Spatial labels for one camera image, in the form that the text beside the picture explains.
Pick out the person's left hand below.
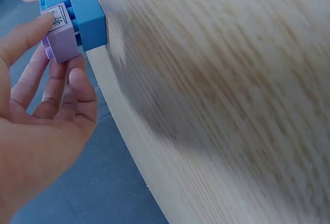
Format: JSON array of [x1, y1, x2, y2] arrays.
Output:
[[0, 12, 98, 224]]

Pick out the large blue building brick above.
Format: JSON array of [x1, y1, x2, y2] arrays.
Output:
[[61, 0, 108, 53]]

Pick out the purple labelled building brick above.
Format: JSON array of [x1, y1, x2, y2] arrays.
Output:
[[40, 2, 80, 64]]

